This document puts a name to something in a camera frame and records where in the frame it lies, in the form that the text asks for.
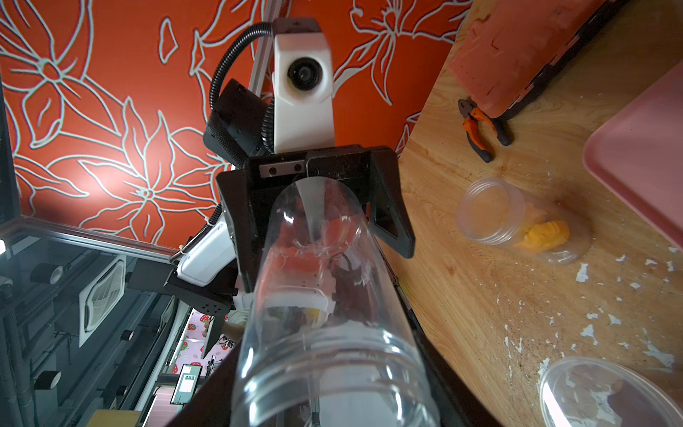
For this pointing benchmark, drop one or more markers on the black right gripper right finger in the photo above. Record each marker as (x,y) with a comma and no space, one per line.
(457,404)

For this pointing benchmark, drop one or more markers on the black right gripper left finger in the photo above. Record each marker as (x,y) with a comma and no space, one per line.
(211,405)

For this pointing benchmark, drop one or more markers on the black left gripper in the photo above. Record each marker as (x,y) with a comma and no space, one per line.
(372,174)

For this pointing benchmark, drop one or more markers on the clear jar with cookies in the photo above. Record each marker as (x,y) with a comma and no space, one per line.
(327,342)

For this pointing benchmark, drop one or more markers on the orange plastic tool case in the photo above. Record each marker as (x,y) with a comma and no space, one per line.
(509,57)

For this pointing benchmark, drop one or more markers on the pink plastic tray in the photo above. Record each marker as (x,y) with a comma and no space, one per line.
(637,155)

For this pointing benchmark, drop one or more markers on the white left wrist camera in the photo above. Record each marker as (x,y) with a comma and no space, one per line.
(303,80)

